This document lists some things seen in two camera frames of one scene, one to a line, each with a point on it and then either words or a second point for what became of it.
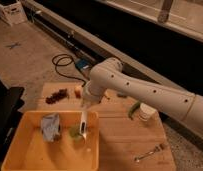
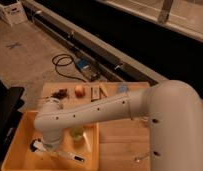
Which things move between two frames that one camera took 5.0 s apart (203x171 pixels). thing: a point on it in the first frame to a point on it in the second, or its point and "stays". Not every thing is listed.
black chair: (8, 101) stays
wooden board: (125, 143) stays
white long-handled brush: (83, 120) to (36, 145)
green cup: (74, 132) stays
